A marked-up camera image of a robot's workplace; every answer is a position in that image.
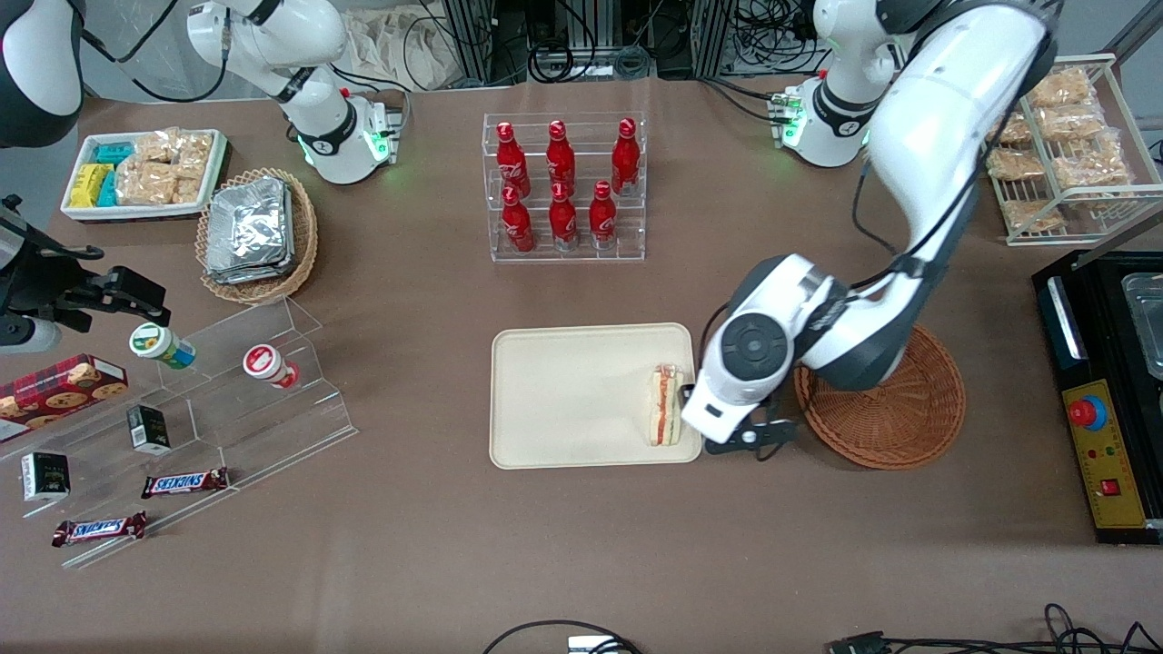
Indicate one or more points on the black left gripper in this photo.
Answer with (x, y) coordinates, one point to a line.
(687, 391)

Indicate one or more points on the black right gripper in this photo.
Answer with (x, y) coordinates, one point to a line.
(44, 282)

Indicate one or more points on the triangle sandwich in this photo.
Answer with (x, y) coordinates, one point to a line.
(666, 409)

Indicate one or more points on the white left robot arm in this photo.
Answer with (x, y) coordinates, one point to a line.
(954, 109)

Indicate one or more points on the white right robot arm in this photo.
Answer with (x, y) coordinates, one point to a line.
(309, 109)

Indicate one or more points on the brown flat wicker basket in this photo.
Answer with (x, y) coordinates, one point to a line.
(895, 418)

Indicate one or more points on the cream plastic serving tray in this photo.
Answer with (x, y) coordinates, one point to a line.
(581, 400)

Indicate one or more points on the light woven wicker basket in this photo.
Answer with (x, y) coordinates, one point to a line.
(304, 236)

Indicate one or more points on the green lid sunflower cup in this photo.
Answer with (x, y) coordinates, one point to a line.
(156, 343)

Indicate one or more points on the white rectangular snack bin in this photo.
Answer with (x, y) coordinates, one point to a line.
(82, 213)

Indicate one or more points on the silver foil wrapped packet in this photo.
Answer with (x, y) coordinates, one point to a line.
(250, 275)
(247, 222)

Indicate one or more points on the clear rice cracker bag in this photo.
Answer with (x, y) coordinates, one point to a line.
(1090, 168)
(156, 147)
(1011, 130)
(1016, 165)
(195, 154)
(1034, 216)
(145, 184)
(187, 191)
(1072, 123)
(1063, 86)

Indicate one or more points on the teal snack packet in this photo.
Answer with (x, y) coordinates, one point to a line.
(108, 189)
(115, 153)

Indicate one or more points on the yellow snack packet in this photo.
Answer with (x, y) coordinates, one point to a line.
(88, 184)

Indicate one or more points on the red tartan cookie box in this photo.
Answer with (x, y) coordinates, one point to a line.
(54, 391)

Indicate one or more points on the small black carton box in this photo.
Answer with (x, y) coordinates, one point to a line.
(45, 477)
(148, 430)

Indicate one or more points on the red lid yogurt cup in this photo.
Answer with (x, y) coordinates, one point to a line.
(266, 363)

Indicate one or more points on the clear acrylic stepped stand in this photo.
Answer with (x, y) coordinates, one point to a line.
(227, 418)

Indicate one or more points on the brown Snickers chocolate bar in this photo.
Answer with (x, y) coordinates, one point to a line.
(100, 529)
(184, 482)

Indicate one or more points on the clear acrylic bottle rack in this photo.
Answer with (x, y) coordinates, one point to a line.
(627, 241)

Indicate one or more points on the small white plug device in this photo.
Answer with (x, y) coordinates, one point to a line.
(592, 645)

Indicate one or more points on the red cola bottle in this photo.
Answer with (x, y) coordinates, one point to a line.
(602, 216)
(518, 222)
(625, 156)
(561, 156)
(563, 218)
(511, 159)

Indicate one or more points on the red emergency stop button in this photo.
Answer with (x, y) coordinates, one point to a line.
(1087, 412)

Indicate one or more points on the black appliance yellow panel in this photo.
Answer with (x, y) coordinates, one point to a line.
(1104, 363)

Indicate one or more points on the white crumpled plastic sheet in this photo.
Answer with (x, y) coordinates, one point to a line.
(400, 45)

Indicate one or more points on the steel appliance pan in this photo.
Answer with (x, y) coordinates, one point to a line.
(1147, 322)

